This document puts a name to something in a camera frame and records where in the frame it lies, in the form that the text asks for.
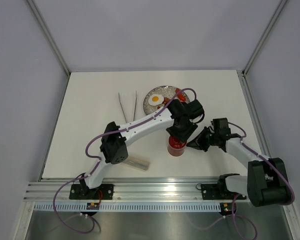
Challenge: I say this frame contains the red tin can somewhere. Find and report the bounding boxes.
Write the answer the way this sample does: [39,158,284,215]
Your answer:
[167,145,185,157]

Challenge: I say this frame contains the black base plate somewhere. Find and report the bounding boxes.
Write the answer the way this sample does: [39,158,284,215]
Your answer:
[69,184,114,200]
[195,183,238,201]

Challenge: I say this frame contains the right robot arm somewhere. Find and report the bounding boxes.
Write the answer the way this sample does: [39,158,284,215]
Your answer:
[186,126,295,207]

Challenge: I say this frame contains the right aluminium frame post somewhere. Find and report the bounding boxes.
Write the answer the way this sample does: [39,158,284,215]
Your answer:
[241,0,290,76]

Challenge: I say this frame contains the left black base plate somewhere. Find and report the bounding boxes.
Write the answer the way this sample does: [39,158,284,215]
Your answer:
[69,184,114,200]

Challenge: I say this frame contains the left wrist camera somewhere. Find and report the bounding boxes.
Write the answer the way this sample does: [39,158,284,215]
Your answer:
[183,99,205,124]

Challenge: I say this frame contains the speckled ceramic plate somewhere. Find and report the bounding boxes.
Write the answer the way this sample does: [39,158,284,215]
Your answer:
[142,85,180,115]

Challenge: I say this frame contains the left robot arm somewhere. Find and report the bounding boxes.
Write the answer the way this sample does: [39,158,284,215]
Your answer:
[79,99,205,199]

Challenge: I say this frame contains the toy fried egg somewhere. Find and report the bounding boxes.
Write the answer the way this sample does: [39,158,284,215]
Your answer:
[148,94,164,107]

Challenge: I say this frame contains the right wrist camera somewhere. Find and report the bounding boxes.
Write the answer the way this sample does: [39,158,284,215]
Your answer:
[212,117,231,136]

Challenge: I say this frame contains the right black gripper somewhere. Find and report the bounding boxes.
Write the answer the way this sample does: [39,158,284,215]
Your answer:
[186,126,219,152]

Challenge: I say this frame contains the bacon wrapped roll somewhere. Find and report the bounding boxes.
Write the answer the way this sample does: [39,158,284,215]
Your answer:
[162,97,170,105]

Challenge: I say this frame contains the silver tin lid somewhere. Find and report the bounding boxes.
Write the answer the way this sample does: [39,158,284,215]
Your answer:
[168,136,187,150]

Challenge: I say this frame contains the left aluminium frame post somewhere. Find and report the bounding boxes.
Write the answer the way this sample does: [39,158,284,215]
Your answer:
[25,0,71,76]

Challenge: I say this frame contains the red sausage top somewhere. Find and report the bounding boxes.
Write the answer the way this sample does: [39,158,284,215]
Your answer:
[175,88,187,102]

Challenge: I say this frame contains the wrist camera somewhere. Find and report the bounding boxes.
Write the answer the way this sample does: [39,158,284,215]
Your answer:
[212,117,231,136]
[183,99,205,124]

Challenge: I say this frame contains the metal serving tongs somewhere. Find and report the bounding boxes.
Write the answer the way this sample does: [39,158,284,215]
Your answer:
[117,90,138,123]

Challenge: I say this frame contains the aluminium frame post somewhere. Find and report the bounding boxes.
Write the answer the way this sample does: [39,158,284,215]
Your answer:
[25,0,71,76]
[241,0,290,76]

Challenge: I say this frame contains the aluminium mounting rail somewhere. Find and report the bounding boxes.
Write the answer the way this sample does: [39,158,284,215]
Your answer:
[23,176,296,203]

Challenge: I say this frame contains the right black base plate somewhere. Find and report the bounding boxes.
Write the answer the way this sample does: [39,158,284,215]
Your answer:
[195,183,238,201]

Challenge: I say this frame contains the white slotted cable duct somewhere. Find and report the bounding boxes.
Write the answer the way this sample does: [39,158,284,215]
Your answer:
[34,202,221,213]

